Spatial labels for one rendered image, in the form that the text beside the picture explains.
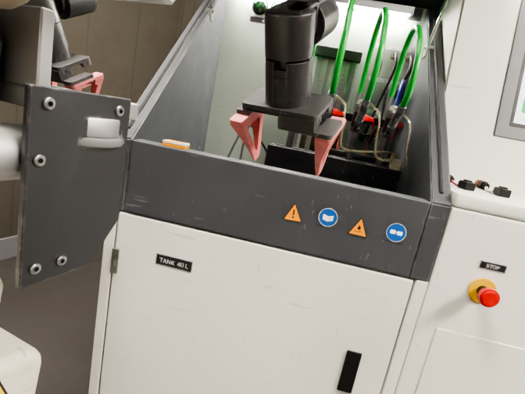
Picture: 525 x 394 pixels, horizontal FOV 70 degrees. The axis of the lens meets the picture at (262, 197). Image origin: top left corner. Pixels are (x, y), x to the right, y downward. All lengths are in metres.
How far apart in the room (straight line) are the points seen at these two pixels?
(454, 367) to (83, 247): 0.77
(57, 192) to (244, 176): 0.49
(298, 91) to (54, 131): 0.27
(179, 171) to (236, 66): 0.61
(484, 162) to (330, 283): 0.50
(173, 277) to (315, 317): 0.32
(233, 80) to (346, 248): 0.76
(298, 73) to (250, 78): 0.87
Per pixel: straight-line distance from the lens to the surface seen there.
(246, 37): 1.35
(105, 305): 0.99
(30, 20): 0.36
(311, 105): 0.48
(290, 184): 0.76
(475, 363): 0.95
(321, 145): 0.47
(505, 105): 1.11
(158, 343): 0.98
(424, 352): 0.92
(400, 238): 0.80
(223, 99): 1.34
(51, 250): 0.37
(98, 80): 0.73
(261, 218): 0.79
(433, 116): 0.97
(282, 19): 0.44
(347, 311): 0.85
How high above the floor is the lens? 1.06
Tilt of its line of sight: 13 degrees down
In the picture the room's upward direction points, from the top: 11 degrees clockwise
